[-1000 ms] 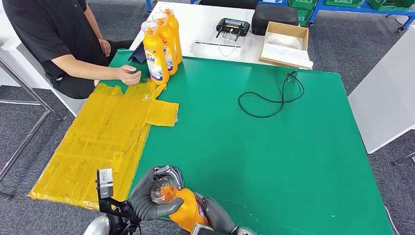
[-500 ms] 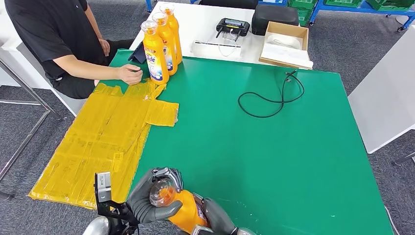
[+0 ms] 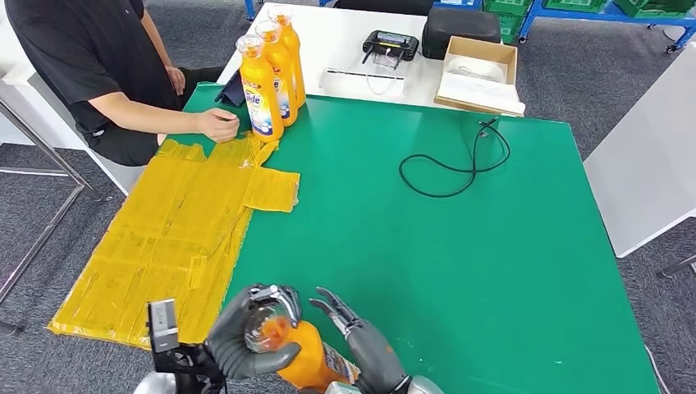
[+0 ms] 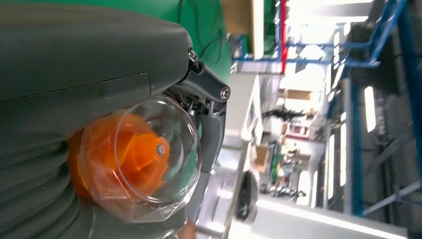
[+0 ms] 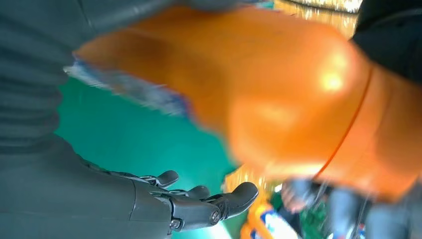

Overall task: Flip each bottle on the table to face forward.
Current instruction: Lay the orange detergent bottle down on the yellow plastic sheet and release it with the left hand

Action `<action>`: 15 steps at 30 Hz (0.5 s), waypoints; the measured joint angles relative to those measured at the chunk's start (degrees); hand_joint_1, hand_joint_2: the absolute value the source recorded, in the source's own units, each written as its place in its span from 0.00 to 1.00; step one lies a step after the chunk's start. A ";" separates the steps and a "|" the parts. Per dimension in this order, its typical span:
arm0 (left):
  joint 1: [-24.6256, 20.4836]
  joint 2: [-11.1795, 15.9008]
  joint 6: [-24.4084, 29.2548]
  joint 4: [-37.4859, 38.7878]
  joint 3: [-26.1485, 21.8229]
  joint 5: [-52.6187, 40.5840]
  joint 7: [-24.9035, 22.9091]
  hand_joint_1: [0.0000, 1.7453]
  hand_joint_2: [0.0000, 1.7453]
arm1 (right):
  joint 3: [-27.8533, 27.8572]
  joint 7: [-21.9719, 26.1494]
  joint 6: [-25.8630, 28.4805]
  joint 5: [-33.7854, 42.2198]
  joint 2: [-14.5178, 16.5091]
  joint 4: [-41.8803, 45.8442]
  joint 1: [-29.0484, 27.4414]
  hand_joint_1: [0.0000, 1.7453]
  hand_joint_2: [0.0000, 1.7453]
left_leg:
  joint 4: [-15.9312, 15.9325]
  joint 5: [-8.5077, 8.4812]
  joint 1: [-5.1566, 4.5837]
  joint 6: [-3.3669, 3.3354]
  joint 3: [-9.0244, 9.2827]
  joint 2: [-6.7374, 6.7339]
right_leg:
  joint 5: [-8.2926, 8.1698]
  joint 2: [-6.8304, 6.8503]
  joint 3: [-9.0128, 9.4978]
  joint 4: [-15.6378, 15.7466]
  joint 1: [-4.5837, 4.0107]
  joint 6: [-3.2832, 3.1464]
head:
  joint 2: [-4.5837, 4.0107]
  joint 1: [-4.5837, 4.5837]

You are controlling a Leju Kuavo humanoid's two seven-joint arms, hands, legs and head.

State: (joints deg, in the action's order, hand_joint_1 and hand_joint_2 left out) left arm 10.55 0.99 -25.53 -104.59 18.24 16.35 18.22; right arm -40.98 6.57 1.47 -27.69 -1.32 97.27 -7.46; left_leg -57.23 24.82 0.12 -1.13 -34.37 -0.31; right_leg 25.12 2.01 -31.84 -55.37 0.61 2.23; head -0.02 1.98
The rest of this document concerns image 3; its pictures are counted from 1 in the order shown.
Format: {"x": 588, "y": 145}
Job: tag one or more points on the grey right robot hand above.
{"x": 375, "y": 359}

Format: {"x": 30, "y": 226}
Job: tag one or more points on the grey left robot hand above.
{"x": 228, "y": 342}

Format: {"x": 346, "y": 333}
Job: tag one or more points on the person's right hand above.
{"x": 217, "y": 125}

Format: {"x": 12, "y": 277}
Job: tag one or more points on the person's left hand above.
{"x": 176, "y": 80}

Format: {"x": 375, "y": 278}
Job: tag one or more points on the orange detergent bottle clear cap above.
{"x": 258, "y": 92}
{"x": 299, "y": 65}
{"x": 310, "y": 359}
{"x": 288, "y": 92}

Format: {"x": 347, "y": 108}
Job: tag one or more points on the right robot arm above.
{"x": 427, "y": 387}

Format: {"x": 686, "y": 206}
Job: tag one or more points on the person's right forearm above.
{"x": 147, "y": 115}

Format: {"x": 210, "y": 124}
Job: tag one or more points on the person's left forearm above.
{"x": 160, "y": 49}

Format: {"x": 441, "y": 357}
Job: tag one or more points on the dark blue tablet case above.
{"x": 228, "y": 93}

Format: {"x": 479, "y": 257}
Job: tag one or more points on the person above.
{"x": 81, "y": 54}

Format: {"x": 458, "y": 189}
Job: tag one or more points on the white bench with metal legs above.
{"x": 117, "y": 174}

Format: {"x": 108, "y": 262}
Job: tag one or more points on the yellow tape sheet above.
{"x": 163, "y": 245}

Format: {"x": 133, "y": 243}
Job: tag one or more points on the green table mat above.
{"x": 408, "y": 245}

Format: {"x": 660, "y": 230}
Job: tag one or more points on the white table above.
{"x": 337, "y": 43}
{"x": 647, "y": 163}

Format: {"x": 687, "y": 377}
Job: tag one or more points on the black remote controller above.
{"x": 390, "y": 45}

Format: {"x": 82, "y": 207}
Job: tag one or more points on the white foam sheet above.
{"x": 476, "y": 94}

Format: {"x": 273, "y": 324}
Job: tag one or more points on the black carrying case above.
{"x": 461, "y": 31}

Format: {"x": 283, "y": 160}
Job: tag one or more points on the white plastic bag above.
{"x": 476, "y": 67}

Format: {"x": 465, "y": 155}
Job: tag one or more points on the open cardboard box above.
{"x": 478, "y": 45}

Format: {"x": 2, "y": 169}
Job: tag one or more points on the green plastic crate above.
{"x": 505, "y": 5}
{"x": 652, "y": 6}
{"x": 509, "y": 28}
{"x": 576, "y": 4}

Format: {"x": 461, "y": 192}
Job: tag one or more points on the blue metal shelf rack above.
{"x": 527, "y": 23}

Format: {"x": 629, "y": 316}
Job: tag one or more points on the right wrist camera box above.
{"x": 342, "y": 388}

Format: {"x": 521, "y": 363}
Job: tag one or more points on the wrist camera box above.
{"x": 162, "y": 326}
{"x": 342, "y": 388}

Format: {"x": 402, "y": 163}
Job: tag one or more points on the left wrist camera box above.
{"x": 162, "y": 326}

